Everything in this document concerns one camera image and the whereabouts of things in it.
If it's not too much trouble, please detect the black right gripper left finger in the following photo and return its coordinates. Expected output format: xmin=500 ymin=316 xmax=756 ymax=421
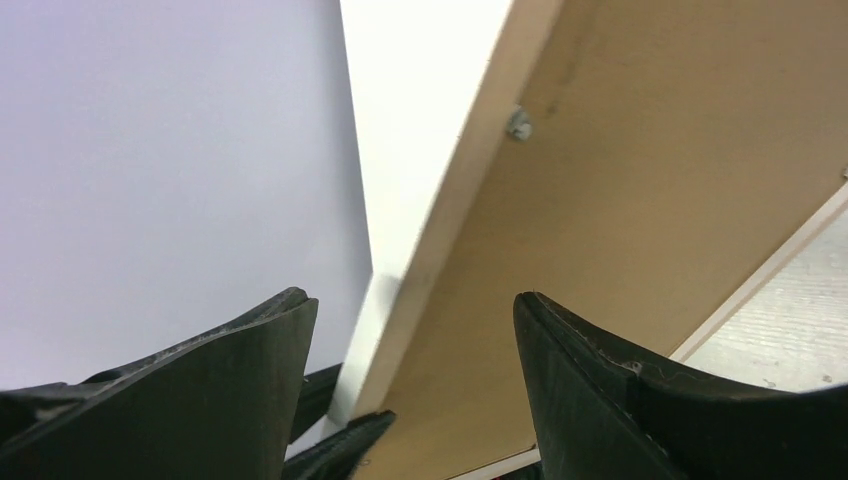
xmin=1 ymin=288 xmax=318 ymax=479

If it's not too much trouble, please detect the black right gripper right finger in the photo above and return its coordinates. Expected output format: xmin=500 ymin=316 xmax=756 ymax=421
xmin=513 ymin=292 xmax=847 ymax=479

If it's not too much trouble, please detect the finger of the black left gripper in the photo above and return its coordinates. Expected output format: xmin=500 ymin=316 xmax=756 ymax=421
xmin=281 ymin=410 xmax=396 ymax=480
xmin=288 ymin=363 xmax=342 ymax=444

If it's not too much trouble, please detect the brown cardboard backing board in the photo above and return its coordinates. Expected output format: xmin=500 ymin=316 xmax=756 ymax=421
xmin=354 ymin=0 xmax=848 ymax=480

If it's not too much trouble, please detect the white wooden picture frame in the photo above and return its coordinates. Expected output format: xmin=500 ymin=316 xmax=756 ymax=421
xmin=327 ymin=0 xmax=848 ymax=480

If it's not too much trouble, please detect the metal turn clip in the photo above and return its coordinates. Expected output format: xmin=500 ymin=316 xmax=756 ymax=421
xmin=506 ymin=105 xmax=533 ymax=141

